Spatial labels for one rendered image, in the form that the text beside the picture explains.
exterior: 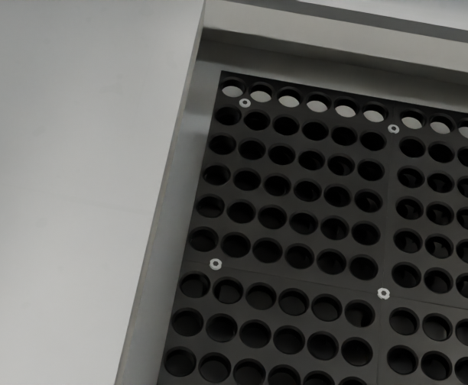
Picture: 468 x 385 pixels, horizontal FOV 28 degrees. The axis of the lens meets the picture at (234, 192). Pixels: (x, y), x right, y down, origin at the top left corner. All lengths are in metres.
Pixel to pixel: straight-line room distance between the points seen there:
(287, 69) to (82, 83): 0.19
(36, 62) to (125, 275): 0.11
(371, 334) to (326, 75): 0.21
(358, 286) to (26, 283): 0.14
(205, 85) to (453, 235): 0.19
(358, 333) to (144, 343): 0.11
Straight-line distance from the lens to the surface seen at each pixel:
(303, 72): 0.57
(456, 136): 0.48
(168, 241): 0.49
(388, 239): 0.43
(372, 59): 0.58
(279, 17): 0.46
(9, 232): 0.37
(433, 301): 0.42
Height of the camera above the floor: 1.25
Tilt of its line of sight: 55 degrees down
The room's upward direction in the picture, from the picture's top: 10 degrees clockwise
